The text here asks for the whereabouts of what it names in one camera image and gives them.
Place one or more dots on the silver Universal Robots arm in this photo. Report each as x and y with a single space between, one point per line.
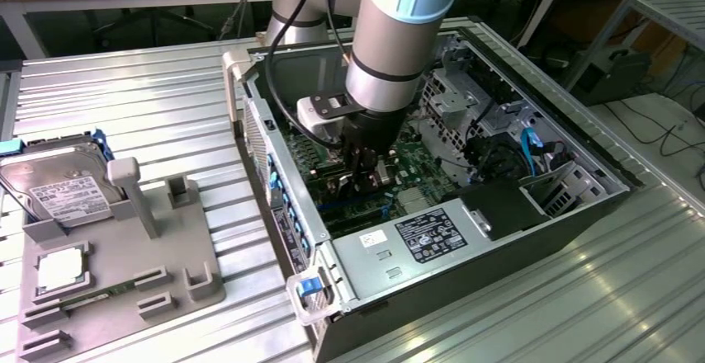
391 20

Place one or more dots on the grey parts rack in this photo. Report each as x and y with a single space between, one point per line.
115 264

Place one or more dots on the grey power supply unit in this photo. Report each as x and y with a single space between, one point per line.
379 255

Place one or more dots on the blue expansion slot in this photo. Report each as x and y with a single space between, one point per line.
330 206

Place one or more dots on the silver CPU chip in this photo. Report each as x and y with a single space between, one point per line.
60 270

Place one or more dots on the metal disk bay cage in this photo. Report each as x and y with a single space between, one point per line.
457 115

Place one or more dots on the blue disk caddy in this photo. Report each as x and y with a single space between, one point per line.
102 144

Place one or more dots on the open black PC case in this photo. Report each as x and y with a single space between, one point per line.
496 264

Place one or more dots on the silver chipset heat sink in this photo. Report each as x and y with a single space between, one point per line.
417 197

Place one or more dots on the silver hard disk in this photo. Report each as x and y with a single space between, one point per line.
44 185

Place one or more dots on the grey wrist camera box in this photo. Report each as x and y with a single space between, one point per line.
317 117

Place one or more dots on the blue case latch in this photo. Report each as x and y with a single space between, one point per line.
309 286

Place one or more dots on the black box on floor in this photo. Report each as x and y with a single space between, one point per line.
617 78

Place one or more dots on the black air shroud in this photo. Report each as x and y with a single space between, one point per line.
501 210

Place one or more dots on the green RAM stick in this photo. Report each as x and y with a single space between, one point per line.
94 295

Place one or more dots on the metal slat side table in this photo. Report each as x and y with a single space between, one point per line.
672 8

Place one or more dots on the green motherboard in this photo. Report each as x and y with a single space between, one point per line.
423 161

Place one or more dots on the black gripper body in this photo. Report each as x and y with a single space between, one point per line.
371 130

